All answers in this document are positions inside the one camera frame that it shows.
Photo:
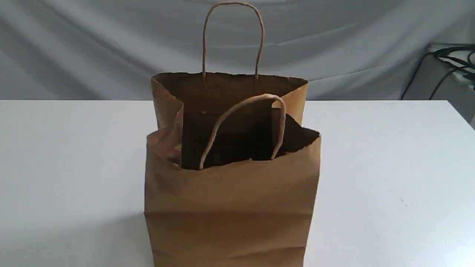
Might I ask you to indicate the brown paper bag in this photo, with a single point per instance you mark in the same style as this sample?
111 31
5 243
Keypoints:
231 174

